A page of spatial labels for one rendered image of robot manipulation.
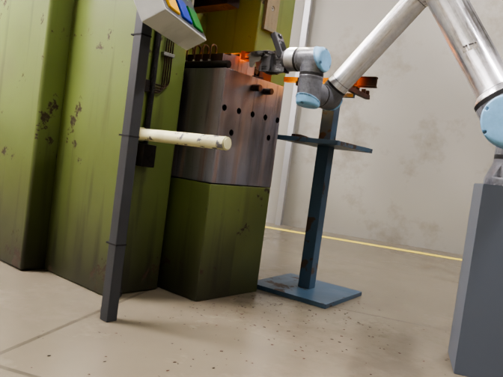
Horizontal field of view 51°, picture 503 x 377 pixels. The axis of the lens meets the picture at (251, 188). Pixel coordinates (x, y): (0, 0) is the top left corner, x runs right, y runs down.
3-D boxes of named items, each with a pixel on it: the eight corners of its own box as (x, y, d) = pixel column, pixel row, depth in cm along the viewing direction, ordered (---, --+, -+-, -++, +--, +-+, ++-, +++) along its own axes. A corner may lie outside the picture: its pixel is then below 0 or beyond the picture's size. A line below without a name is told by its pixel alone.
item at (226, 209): (257, 291, 234) (270, 188, 231) (195, 302, 204) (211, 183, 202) (173, 263, 269) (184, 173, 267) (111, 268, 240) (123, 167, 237)
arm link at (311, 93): (326, 111, 197) (331, 78, 197) (311, 105, 188) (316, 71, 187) (305, 109, 203) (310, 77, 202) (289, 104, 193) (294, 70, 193)
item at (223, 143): (232, 152, 171) (233, 136, 171) (221, 150, 167) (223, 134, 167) (146, 141, 199) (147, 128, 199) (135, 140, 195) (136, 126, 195)
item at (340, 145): (372, 153, 252) (373, 149, 252) (337, 145, 219) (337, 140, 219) (316, 147, 269) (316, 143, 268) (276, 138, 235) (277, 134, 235)
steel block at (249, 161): (270, 187, 231) (284, 87, 229) (211, 182, 202) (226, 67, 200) (184, 173, 267) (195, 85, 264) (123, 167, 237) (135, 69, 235)
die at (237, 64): (253, 80, 221) (255, 60, 221) (221, 69, 206) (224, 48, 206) (185, 79, 248) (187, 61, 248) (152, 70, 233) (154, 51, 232)
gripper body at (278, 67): (256, 70, 206) (281, 70, 198) (259, 48, 205) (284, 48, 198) (268, 75, 212) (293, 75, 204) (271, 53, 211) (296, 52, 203)
